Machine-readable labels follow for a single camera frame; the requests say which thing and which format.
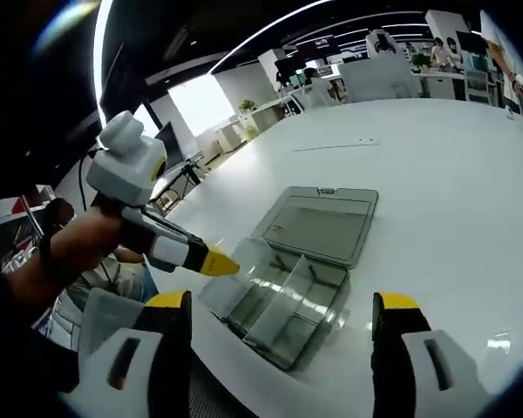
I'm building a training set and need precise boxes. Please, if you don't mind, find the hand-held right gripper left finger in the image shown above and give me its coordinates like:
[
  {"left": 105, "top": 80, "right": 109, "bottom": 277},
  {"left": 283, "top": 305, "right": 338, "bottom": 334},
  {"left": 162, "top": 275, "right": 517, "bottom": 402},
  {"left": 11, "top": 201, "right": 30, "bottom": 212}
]
[{"left": 57, "top": 290, "right": 194, "bottom": 418}]

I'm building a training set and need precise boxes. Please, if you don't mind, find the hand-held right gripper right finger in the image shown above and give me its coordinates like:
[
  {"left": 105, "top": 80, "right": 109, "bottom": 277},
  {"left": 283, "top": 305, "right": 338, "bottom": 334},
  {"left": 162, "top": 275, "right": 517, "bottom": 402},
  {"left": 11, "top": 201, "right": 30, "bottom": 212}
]
[{"left": 370, "top": 292, "right": 492, "bottom": 418}]

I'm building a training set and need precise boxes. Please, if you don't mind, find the grey clear guide fixture box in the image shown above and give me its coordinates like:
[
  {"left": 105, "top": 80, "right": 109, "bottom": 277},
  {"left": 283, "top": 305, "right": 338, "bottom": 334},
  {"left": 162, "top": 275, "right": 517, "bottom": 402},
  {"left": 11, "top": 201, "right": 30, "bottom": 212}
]
[{"left": 198, "top": 185, "right": 381, "bottom": 372}]

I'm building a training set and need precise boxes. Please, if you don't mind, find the person's left hand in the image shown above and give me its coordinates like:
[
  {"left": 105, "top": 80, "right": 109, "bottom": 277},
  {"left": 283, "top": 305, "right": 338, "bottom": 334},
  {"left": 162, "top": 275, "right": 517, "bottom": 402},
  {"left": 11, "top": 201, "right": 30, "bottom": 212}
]
[{"left": 51, "top": 207, "right": 134, "bottom": 280}]

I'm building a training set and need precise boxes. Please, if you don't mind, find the open laptop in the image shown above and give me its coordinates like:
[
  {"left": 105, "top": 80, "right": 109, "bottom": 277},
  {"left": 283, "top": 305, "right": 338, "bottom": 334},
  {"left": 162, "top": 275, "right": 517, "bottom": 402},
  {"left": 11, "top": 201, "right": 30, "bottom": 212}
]
[{"left": 155, "top": 121, "right": 187, "bottom": 169}]

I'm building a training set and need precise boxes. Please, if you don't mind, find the black desk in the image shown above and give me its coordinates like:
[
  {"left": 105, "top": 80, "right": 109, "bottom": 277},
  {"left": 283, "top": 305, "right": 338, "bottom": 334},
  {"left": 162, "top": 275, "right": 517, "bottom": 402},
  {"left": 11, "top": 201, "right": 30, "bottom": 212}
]
[{"left": 150, "top": 156, "right": 213, "bottom": 217}]

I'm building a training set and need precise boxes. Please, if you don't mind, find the grey mesh office chair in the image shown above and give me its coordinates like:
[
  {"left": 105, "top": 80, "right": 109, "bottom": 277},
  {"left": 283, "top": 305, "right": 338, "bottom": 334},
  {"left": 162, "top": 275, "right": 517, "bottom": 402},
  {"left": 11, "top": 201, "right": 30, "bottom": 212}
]
[{"left": 34, "top": 285, "right": 262, "bottom": 418}]

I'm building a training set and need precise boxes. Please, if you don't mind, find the white cabinet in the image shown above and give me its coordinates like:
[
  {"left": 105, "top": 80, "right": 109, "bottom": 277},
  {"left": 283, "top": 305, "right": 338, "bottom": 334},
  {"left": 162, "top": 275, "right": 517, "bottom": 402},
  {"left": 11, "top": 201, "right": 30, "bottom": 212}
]
[{"left": 209, "top": 121, "right": 250, "bottom": 157}]

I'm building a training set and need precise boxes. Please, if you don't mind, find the black wristband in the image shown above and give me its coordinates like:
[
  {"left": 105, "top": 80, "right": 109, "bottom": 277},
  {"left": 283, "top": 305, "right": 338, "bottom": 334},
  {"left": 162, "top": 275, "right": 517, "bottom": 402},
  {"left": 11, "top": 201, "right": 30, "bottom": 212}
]
[{"left": 37, "top": 233, "right": 56, "bottom": 273}]

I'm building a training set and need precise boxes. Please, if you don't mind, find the white storage shelf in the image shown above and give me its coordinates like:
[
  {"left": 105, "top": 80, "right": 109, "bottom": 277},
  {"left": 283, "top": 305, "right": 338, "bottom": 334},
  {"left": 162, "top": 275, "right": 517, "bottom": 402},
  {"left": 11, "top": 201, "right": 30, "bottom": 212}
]
[{"left": 0, "top": 185, "right": 56, "bottom": 273}]

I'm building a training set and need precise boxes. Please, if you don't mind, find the white mesh office chair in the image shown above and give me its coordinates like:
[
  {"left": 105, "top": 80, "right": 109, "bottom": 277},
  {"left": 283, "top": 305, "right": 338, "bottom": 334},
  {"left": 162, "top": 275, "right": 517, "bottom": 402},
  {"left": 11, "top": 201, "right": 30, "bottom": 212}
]
[{"left": 337, "top": 56, "right": 419, "bottom": 105}]

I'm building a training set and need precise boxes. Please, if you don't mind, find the white chair with black headrest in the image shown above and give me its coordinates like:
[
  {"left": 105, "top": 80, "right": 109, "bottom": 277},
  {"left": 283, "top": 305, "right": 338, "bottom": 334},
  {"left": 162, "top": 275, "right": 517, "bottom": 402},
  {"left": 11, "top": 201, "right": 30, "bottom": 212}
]
[{"left": 365, "top": 29, "right": 398, "bottom": 58}]

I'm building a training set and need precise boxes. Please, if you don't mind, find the black cable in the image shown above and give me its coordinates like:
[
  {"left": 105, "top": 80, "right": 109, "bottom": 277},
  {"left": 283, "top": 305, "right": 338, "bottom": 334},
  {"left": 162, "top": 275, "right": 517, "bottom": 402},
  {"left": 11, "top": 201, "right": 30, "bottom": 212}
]
[{"left": 78, "top": 146, "right": 102, "bottom": 210}]

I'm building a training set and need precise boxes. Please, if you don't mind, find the white cable cover strip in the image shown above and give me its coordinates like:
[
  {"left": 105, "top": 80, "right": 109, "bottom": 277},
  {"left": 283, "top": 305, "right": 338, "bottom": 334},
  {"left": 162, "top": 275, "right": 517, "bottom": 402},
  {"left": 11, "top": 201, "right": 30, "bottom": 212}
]
[{"left": 291, "top": 135, "right": 383, "bottom": 152}]

